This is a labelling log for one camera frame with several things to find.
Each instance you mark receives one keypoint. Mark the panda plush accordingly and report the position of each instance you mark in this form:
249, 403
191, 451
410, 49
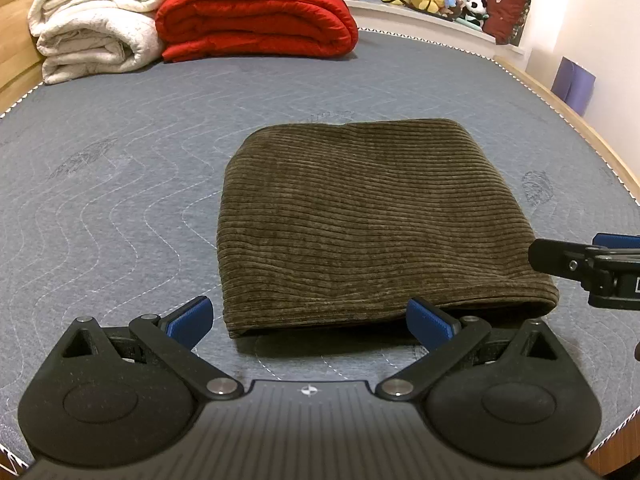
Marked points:
475, 7

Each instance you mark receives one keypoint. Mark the cream folded blanket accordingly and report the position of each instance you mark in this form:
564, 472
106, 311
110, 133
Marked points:
95, 25

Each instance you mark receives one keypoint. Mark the purple box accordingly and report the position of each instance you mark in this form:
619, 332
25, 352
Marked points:
575, 85

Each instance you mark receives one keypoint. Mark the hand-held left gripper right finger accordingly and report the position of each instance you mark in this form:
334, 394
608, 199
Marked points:
430, 322

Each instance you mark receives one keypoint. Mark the white window ledge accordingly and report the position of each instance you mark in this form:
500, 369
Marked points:
425, 25

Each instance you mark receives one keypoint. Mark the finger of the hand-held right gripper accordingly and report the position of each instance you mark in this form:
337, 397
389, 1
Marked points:
617, 241
555, 255

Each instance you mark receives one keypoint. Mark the red folded quilt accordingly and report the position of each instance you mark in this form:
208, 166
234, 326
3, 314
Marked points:
260, 15

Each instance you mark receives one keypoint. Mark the dark red cushion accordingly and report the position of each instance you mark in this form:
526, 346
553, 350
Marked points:
507, 12

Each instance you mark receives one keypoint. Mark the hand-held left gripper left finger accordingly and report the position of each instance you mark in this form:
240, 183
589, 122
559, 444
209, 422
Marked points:
190, 320

